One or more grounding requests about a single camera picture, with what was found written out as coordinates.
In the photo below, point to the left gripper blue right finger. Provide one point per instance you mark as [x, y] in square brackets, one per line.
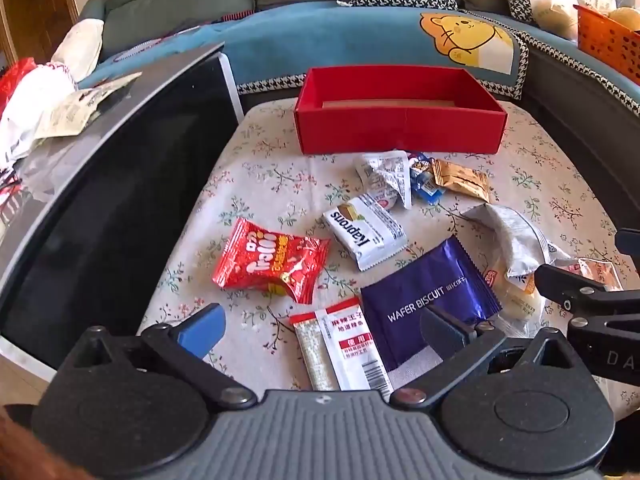
[444, 333]

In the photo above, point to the floral tablecloth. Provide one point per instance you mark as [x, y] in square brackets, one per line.
[263, 176]

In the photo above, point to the steamed cake clear packet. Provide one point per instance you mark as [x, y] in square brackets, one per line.
[521, 303]

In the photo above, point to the red Trolli candy bag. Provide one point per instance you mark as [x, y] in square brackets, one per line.
[284, 264]

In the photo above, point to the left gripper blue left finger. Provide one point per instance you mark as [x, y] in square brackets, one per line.
[200, 333]

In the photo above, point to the blue snack packet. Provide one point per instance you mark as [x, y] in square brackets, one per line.
[422, 179]

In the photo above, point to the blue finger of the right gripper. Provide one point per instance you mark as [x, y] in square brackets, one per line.
[627, 242]
[573, 292]

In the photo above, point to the purple wafer biscuit packet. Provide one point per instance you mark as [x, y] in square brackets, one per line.
[445, 277]

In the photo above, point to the white Kaprons snack packet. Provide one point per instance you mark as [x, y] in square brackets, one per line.
[367, 231]

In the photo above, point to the white cloth on sofa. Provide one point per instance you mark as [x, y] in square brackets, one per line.
[80, 49]

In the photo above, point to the red cardboard box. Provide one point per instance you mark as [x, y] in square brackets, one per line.
[416, 108]

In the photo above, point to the meat floss cake packet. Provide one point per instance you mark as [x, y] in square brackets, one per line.
[603, 272]

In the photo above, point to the paper leaflet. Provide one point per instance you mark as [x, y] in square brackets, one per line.
[71, 116]

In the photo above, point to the orange plastic basket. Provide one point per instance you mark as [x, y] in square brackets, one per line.
[610, 42]

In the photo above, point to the brown biscuit packet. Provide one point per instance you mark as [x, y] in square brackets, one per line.
[461, 179]

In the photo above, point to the red white plastic bag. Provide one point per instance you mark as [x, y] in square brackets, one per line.
[34, 98]

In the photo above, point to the white silver packet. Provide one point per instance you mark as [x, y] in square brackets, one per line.
[385, 177]

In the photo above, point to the white silver snack bag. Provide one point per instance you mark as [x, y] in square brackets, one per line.
[523, 246]

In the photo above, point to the blue lion sofa cover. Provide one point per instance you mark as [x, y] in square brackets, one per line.
[274, 49]

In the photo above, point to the black side table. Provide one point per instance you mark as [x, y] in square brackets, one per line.
[86, 233]

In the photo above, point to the red white spicy strip packet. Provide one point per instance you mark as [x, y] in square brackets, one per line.
[339, 351]

